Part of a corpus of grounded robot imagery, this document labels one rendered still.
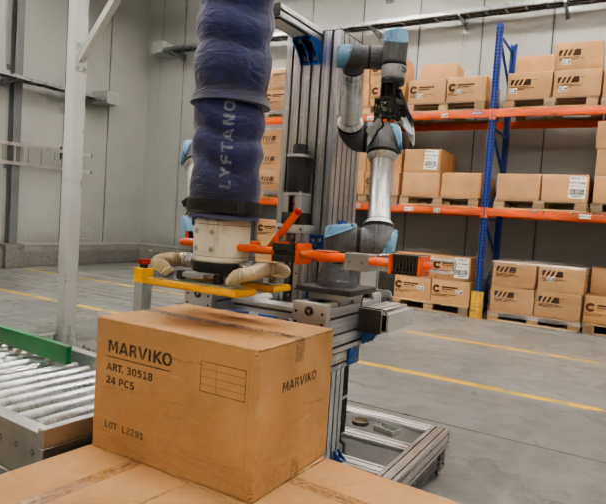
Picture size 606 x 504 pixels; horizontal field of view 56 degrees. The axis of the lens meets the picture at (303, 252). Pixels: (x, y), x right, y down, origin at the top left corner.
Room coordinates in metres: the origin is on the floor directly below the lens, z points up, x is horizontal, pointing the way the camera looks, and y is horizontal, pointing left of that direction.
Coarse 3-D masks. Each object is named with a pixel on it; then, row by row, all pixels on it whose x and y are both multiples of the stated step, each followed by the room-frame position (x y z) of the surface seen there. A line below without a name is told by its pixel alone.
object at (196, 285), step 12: (156, 276) 1.70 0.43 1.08; (168, 276) 1.72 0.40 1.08; (180, 276) 1.68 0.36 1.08; (216, 276) 1.61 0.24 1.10; (180, 288) 1.63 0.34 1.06; (192, 288) 1.60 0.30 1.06; (204, 288) 1.58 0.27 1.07; (216, 288) 1.56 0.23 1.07; (228, 288) 1.56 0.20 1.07; (240, 288) 1.59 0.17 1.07; (252, 288) 1.61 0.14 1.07
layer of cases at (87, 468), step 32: (96, 448) 1.69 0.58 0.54; (0, 480) 1.45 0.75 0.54; (32, 480) 1.47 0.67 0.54; (64, 480) 1.48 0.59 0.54; (96, 480) 1.49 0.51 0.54; (128, 480) 1.50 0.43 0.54; (160, 480) 1.51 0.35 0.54; (288, 480) 1.57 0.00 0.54; (320, 480) 1.57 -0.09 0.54; (352, 480) 1.59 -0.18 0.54; (384, 480) 1.60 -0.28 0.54
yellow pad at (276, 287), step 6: (246, 282) 1.75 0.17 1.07; (252, 282) 1.75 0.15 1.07; (258, 282) 1.74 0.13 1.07; (264, 282) 1.74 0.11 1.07; (276, 282) 1.77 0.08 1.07; (258, 288) 1.72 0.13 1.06; (264, 288) 1.71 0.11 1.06; (270, 288) 1.70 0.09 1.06; (276, 288) 1.71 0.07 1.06; (282, 288) 1.73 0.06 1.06; (288, 288) 1.77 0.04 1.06
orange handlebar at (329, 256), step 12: (180, 240) 1.78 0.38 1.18; (192, 240) 1.76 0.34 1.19; (252, 240) 2.00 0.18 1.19; (252, 252) 1.65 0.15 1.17; (264, 252) 1.63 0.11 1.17; (300, 252) 1.57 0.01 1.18; (312, 252) 1.55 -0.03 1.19; (324, 252) 1.54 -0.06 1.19; (336, 252) 1.56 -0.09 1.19; (372, 264) 1.46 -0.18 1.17; (384, 264) 1.44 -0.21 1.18; (432, 264) 1.41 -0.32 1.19
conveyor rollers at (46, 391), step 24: (0, 360) 2.57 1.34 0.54; (24, 360) 2.58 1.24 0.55; (48, 360) 2.66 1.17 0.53; (0, 384) 2.22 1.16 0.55; (24, 384) 2.28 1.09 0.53; (48, 384) 2.28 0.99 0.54; (72, 384) 2.28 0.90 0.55; (24, 408) 2.00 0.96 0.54; (48, 408) 1.99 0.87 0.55; (72, 408) 2.06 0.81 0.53
